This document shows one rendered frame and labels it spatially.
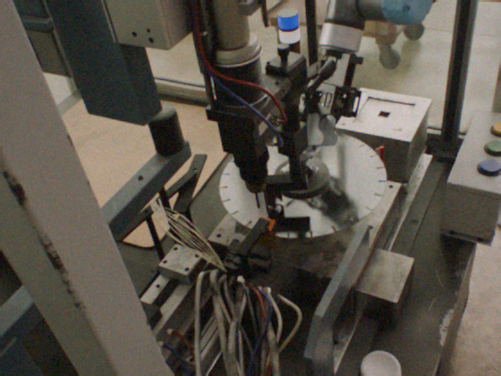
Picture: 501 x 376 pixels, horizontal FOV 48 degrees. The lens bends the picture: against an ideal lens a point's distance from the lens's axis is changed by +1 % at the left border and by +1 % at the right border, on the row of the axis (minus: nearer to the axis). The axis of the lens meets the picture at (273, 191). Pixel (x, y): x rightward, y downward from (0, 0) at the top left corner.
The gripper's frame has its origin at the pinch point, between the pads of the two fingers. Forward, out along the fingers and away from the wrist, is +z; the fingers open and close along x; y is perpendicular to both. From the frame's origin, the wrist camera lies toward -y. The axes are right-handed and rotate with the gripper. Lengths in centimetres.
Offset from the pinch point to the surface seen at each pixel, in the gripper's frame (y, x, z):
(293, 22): -16.7, 3.0, -24.3
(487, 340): -1, 97, 60
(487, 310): -9, 105, 54
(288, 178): 6.6, -9.6, 3.8
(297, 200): 5.3, -5.1, 8.5
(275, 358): 25.2, -20.7, 27.2
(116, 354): 56, -62, 0
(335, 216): 13.3, -2.3, 8.8
